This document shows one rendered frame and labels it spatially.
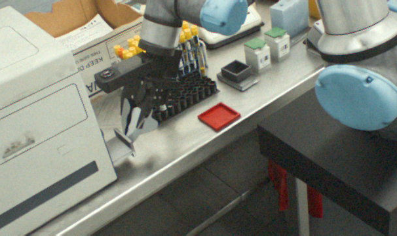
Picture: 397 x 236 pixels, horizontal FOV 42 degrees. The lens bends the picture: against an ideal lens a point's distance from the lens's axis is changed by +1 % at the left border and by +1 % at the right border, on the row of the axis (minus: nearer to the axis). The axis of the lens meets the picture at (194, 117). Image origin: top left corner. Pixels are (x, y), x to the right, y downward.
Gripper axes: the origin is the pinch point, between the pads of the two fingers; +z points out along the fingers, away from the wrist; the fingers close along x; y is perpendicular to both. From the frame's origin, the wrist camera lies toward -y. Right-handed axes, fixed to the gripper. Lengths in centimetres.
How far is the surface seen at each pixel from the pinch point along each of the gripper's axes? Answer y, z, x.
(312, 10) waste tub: 58, -30, 11
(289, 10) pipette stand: 43, -30, 6
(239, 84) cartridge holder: 28.0, -12.3, 0.7
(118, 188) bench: -3.7, 7.5, -6.2
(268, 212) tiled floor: 96, 51, 30
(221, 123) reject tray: 18.7, -5.8, -6.4
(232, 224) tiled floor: 84, 58, 36
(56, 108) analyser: -18.3, -8.5, -4.4
